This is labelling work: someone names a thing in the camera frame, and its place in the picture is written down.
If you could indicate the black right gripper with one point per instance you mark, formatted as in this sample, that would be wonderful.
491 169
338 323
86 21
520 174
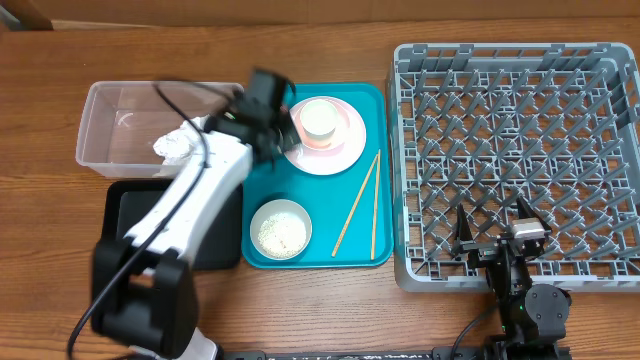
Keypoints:
482 252

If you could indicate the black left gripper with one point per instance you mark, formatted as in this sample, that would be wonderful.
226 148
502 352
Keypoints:
289 131

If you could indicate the white bowl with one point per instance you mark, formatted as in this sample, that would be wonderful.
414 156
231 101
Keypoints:
273 207

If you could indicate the white napkin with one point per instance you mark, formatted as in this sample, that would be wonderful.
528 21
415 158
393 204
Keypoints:
177 146

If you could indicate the white rice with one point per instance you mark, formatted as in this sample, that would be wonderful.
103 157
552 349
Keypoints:
282 235

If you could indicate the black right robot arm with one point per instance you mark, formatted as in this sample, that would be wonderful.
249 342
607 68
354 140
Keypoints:
533 316

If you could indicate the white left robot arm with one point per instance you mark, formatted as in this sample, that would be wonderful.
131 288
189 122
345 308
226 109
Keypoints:
143 292

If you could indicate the grey dishwasher rack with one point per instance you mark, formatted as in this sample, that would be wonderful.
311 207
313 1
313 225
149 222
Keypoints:
481 125

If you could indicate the pink bowl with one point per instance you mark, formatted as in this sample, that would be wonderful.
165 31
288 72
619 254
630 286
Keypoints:
336 140

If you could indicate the cream paper cup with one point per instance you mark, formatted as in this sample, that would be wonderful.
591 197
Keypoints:
319 119

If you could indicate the pink plate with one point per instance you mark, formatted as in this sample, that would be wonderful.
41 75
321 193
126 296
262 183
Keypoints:
333 161

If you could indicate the teal serving tray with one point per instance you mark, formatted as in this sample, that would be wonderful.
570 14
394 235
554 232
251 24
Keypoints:
328 198

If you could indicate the wooden chopstick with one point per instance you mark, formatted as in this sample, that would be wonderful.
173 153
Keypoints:
354 206
375 207

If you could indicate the black plastic tray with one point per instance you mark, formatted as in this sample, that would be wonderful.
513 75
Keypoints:
129 200

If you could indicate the clear plastic bin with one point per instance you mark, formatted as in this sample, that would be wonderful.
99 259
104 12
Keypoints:
121 121

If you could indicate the black mounting rail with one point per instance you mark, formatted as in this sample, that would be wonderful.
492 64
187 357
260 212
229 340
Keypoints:
437 353

